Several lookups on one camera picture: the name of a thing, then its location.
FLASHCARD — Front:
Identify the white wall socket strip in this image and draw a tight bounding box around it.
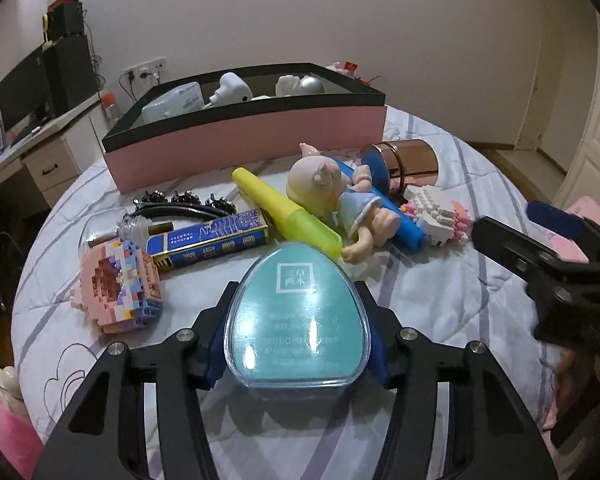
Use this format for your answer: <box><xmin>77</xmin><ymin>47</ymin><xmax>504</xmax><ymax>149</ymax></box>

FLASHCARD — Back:
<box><xmin>124</xmin><ymin>57</ymin><xmax>168</xmax><ymax>81</ymax></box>

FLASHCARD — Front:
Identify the black computer tower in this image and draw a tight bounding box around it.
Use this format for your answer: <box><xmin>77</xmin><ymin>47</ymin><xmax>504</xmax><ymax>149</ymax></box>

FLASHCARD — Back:
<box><xmin>39</xmin><ymin>35</ymin><xmax>101</xmax><ymax>121</ymax></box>

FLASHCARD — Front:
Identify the person's right forearm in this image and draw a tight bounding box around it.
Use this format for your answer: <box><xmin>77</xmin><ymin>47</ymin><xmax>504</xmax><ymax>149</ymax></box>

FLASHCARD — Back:
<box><xmin>550</xmin><ymin>347</ymin><xmax>600</xmax><ymax>448</ymax></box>

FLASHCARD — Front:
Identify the white rounded plastic gadget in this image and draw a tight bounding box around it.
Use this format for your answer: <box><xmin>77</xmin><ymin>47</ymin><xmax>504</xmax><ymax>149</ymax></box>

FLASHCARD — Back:
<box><xmin>209</xmin><ymin>72</ymin><xmax>253</xmax><ymax>107</ymax></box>

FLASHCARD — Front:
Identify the pink storage box black rim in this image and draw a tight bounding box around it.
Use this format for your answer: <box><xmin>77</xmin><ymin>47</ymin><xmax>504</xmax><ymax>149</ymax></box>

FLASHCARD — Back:
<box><xmin>102</xmin><ymin>62</ymin><xmax>387</xmax><ymax>193</ymax></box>

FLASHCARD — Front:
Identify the yellow plastic tube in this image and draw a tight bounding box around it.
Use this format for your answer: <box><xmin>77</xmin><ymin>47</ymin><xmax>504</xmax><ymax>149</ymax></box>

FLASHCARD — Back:
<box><xmin>231</xmin><ymin>166</ymin><xmax>343</xmax><ymax>260</ymax></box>

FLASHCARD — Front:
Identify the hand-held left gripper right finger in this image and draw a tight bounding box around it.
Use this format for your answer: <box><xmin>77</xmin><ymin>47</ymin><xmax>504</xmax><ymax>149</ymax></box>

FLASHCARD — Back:
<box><xmin>352</xmin><ymin>281</ymin><xmax>555</xmax><ymax>480</ymax></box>

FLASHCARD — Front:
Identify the white building block toy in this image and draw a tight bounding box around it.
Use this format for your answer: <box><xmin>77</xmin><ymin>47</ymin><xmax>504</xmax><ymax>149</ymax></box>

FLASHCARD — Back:
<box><xmin>400</xmin><ymin>184</ymin><xmax>476</xmax><ymax>248</ymax></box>

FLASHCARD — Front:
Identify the black flowered hair band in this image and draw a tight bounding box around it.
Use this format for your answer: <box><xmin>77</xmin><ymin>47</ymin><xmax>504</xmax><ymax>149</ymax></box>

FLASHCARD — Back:
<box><xmin>132</xmin><ymin>189</ymin><xmax>237</xmax><ymax>222</ymax></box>

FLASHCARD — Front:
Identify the teal oval plastic case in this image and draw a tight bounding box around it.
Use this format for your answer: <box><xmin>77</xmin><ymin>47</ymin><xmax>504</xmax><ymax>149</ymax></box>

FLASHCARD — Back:
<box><xmin>223</xmin><ymin>241</ymin><xmax>372</xmax><ymax>389</ymax></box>

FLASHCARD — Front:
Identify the black box speaker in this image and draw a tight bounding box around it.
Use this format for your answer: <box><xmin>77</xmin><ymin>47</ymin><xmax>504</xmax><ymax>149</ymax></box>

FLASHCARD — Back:
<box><xmin>45</xmin><ymin>1</ymin><xmax>85</xmax><ymax>43</ymax></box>

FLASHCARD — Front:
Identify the doll figurine blue dress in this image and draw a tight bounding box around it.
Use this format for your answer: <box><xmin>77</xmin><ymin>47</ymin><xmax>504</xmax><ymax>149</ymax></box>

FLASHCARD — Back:
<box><xmin>286</xmin><ymin>142</ymin><xmax>406</xmax><ymax>265</ymax></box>

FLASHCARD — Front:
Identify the blue printed carton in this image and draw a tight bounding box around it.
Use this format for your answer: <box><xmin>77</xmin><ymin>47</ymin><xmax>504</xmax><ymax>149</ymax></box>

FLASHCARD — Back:
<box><xmin>146</xmin><ymin>208</ymin><xmax>270</xmax><ymax>272</ymax></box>

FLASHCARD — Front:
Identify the striped white quilted table cover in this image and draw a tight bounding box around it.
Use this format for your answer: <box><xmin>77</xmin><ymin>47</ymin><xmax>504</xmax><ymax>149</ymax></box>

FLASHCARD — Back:
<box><xmin>11</xmin><ymin>105</ymin><xmax>566</xmax><ymax>480</ymax></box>

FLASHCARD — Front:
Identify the pink quilted blanket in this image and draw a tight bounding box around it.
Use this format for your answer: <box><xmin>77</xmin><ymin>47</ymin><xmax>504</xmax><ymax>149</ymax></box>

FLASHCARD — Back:
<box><xmin>540</xmin><ymin>195</ymin><xmax>600</xmax><ymax>441</ymax></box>

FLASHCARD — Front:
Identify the pink upholstered seat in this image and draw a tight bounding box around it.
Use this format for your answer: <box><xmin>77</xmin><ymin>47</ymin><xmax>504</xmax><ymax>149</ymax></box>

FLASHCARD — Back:
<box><xmin>0</xmin><ymin>360</ymin><xmax>33</xmax><ymax>480</ymax></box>

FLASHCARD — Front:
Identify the blue plastic tube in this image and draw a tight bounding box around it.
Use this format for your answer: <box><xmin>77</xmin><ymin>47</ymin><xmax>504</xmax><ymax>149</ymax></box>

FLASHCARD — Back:
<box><xmin>330</xmin><ymin>152</ymin><xmax>425</xmax><ymax>252</ymax></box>

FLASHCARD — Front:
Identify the white desk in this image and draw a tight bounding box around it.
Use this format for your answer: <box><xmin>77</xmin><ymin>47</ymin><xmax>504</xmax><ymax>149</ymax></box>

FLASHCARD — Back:
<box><xmin>0</xmin><ymin>92</ymin><xmax>113</xmax><ymax>211</ymax></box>

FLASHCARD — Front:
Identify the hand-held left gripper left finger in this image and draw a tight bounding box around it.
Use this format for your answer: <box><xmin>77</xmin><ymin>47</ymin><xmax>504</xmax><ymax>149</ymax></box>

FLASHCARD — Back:
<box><xmin>32</xmin><ymin>282</ymin><xmax>237</xmax><ymax>480</ymax></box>

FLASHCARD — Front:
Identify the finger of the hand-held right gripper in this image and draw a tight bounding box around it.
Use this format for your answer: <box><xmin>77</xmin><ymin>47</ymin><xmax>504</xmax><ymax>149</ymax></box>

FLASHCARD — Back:
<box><xmin>527</xmin><ymin>201</ymin><xmax>600</xmax><ymax>261</ymax></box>
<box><xmin>472</xmin><ymin>216</ymin><xmax>589</xmax><ymax>282</ymax></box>

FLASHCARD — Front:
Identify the clear glass bottle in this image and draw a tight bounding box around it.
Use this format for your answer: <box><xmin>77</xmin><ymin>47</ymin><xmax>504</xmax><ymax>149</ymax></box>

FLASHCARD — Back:
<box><xmin>82</xmin><ymin>212</ymin><xmax>173</xmax><ymax>250</ymax></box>

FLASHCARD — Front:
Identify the black computer monitor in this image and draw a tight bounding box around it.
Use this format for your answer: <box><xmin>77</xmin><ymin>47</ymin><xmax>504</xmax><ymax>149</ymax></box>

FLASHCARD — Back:
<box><xmin>0</xmin><ymin>52</ymin><xmax>51</xmax><ymax>133</ymax></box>

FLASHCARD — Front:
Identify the pink pastel building block toy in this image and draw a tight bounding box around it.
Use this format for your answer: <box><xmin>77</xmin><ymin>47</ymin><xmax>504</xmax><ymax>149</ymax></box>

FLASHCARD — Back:
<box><xmin>72</xmin><ymin>238</ymin><xmax>162</xmax><ymax>337</ymax></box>

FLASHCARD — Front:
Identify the black power cable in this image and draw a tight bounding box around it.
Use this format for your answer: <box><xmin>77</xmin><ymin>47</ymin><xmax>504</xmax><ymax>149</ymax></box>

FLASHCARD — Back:
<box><xmin>121</xmin><ymin>72</ymin><xmax>141</xmax><ymax>103</ymax></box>

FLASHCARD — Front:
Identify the rose gold metal canister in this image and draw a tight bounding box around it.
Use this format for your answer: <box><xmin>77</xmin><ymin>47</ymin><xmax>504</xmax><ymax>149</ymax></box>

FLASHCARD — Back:
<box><xmin>362</xmin><ymin>138</ymin><xmax>439</xmax><ymax>193</ymax></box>

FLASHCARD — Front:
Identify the white silver astronaut figure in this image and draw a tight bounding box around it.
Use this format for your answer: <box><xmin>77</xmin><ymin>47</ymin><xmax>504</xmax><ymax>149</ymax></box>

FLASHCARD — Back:
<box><xmin>275</xmin><ymin>74</ymin><xmax>327</xmax><ymax>98</ymax></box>

